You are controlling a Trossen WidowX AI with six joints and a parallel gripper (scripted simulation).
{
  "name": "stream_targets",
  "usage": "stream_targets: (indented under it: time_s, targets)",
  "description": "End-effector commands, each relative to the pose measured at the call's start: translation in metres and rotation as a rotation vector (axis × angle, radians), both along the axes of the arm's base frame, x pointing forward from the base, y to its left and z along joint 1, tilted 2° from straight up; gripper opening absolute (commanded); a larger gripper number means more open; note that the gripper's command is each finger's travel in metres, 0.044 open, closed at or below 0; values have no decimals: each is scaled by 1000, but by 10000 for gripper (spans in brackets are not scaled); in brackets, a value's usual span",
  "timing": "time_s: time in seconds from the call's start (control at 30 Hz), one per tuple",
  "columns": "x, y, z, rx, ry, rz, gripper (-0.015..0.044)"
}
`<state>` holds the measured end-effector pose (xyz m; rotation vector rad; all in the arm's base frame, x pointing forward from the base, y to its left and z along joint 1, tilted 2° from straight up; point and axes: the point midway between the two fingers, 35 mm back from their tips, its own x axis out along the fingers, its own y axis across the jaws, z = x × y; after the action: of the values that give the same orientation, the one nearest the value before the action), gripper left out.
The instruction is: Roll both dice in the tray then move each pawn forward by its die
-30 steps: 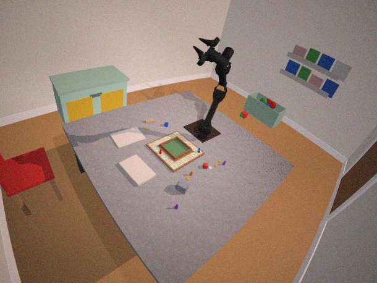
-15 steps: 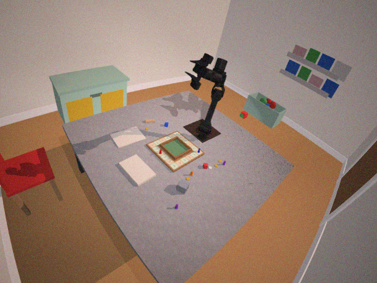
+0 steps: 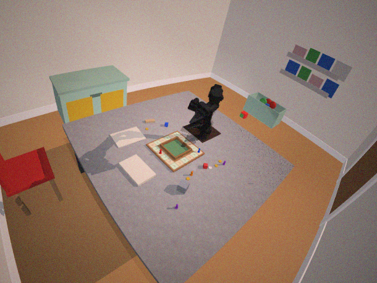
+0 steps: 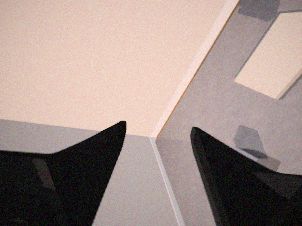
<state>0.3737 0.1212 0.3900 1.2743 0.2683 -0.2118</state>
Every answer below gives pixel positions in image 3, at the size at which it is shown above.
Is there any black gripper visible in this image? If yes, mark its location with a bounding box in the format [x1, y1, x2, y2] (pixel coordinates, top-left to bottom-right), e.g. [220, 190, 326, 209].
[187, 101, 214, 129]

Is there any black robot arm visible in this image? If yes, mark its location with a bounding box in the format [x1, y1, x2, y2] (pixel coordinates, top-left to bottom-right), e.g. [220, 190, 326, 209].
[188, 84, 224, 141]

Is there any cream board game path with arrow squares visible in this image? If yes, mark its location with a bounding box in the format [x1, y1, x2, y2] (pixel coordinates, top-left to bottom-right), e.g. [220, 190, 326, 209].
[148, 132, 203, 170]

